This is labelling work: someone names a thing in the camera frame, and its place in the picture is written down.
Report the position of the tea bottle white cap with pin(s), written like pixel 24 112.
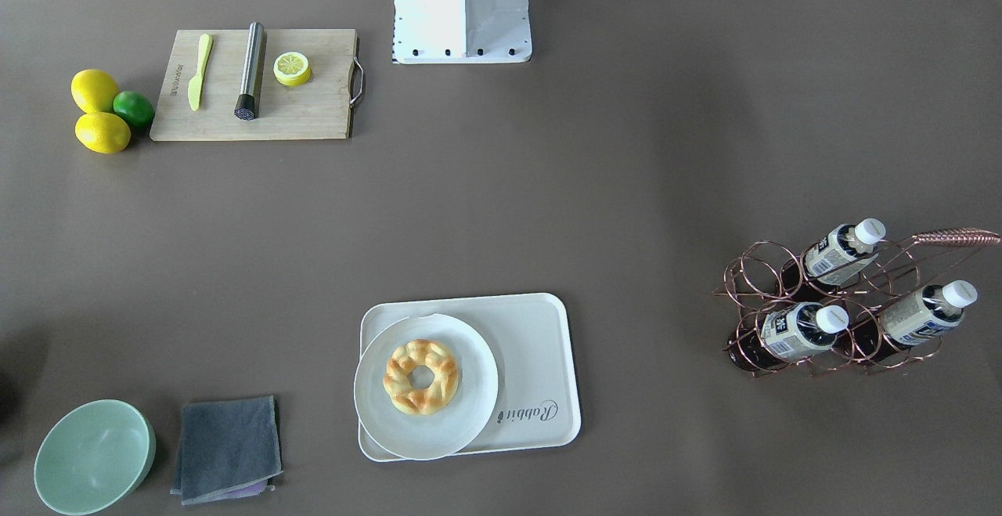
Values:
pixel 833 261

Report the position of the white serving tray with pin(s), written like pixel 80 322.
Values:
pixel 537 404

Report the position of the tea bottle front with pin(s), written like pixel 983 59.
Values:
pixel 787 335
pixel 919 317

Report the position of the white round plate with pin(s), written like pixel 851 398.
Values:
pixel 428 437

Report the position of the half lemon slice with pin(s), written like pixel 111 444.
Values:
pixel 292 69

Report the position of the steel muddler rod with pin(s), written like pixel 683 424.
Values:
pixel 246 108

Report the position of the wooden cutting board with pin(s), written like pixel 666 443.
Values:
pixel 318 110

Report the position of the grey folded cloth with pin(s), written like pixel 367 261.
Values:
pixel 227 450

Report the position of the yellow plastic knife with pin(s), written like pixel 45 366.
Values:
pixel 195 86

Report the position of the green lime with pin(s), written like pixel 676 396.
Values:
pixel 133 108

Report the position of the yellow lemon lower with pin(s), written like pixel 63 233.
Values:
pixel 103 132

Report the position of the yellow lemon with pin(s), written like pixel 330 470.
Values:
pixel 94 91
pixel 103 132

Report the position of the yellow lemon upper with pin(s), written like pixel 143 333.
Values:
pixel 94 91

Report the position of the mint green bowl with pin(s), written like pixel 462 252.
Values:
pixel 94 456

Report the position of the glazed ring doughnut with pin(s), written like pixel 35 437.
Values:
pixel 421 377

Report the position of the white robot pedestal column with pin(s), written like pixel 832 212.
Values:
pixel 461 31

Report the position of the copper wire bottle rack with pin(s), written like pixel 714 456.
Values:
pixel 769 277

